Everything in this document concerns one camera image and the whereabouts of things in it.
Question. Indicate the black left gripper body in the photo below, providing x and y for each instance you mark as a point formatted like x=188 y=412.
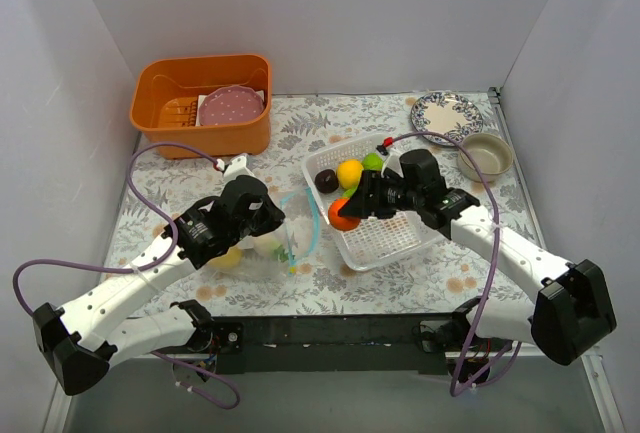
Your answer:
x=267 y=208

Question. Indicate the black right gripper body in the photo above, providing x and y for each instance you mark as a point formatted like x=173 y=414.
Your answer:
x=368 y=198

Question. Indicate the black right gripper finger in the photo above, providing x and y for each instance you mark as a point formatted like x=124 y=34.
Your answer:
x=371 y=185
x=358 y=207

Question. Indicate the green avocado half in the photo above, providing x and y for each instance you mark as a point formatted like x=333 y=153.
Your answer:
x=348 y=193

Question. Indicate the orange tangerine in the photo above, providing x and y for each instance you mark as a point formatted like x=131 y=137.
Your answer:
x=338 y=222

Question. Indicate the white radish with leaves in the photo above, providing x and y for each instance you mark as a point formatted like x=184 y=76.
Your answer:
x=271 y=247

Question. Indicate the clear zip top bag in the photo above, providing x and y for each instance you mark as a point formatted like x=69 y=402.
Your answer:
x=299 y=233

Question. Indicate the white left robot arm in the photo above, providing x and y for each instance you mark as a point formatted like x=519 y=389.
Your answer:
x=83 y=339

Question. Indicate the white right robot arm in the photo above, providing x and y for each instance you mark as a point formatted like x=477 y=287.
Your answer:
x=570 y=309

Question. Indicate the bumpy green lime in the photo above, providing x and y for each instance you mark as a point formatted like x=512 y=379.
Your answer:
x=372 y=162

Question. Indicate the yellow lemon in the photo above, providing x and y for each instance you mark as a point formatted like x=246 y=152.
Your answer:
x=349 y=173

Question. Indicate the white perforated plastic basket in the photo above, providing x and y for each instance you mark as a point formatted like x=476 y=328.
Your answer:
x=374 y=243

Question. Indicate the blue floral ceramic plate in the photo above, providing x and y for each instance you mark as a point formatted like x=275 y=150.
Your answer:
x=449 y=114

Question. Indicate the beige ceramic bowl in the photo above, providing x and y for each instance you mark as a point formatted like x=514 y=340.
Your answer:
x=491 y=154

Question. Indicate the floral table mat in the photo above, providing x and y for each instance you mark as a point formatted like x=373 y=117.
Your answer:
x=436 y=279

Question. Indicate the pink polka dot plate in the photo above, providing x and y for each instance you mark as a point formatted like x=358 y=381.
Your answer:
x=230 y=105

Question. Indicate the orange plastic tub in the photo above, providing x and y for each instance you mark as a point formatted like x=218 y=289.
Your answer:
x=168 y=79

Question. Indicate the orange dish rack insert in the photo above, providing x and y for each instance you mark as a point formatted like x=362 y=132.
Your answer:
x=180 y=112

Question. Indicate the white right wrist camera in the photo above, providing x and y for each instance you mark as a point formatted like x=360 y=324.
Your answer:
x=390 y=156

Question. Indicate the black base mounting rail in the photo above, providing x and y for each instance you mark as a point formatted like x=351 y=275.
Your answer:
x=328 y=343

